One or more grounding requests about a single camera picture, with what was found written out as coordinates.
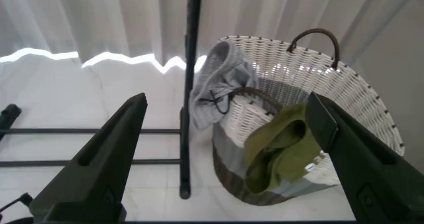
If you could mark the pale grey shorts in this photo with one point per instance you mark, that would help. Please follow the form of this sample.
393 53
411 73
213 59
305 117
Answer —
218 71

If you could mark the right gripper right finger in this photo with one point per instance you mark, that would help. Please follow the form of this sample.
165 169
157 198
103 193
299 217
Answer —
374 171

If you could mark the green shirt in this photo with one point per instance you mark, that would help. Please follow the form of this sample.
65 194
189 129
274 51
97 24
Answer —
288 157

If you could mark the white laundry basket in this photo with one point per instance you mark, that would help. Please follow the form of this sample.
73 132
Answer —
348 85

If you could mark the white curtain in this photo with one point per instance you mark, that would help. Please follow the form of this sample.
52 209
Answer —
116 18

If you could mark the black clothes rack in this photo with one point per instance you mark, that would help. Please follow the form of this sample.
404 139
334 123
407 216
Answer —
193 18

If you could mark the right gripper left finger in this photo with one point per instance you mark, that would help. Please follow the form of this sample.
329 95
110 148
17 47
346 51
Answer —
89 171

